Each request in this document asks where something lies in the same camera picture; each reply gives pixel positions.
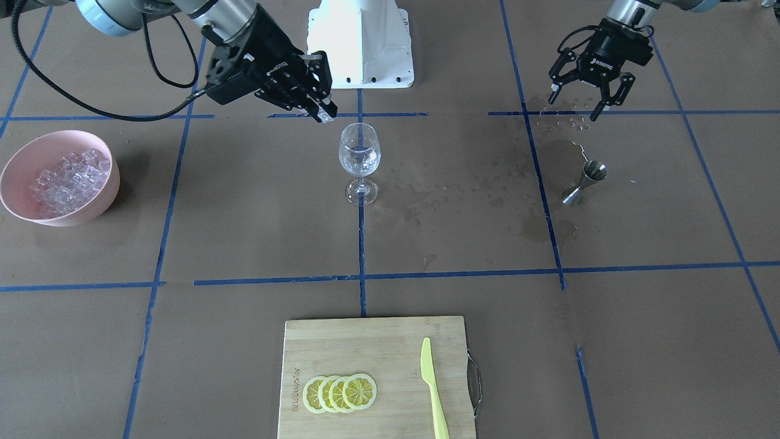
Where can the ice cubes pile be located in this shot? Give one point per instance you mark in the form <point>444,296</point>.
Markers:
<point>70,183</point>

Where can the steel double jigger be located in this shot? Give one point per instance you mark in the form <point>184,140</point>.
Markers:
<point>592,173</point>

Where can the clear ice cube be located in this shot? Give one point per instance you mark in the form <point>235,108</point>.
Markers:
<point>324,117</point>

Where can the clear wine glass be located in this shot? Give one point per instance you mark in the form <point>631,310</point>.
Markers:
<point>360,155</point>

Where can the pink bowl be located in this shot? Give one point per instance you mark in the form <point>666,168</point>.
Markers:
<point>38,155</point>

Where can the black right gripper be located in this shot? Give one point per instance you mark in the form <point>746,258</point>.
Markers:
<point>272,44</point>

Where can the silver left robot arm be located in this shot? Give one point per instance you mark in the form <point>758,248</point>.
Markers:
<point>633,14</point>

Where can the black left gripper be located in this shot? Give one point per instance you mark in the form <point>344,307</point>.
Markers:
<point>602,53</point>

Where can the wooden cutting board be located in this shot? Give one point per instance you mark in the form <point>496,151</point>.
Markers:
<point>387,349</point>

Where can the yellow plastic knife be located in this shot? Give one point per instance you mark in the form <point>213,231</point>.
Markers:
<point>427,373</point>

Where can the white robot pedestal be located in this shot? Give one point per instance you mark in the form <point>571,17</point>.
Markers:
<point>368,43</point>

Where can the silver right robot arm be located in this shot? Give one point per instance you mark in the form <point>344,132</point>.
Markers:
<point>120,18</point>

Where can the yellow lemon slice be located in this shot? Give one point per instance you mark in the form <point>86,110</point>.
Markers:
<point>359,391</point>

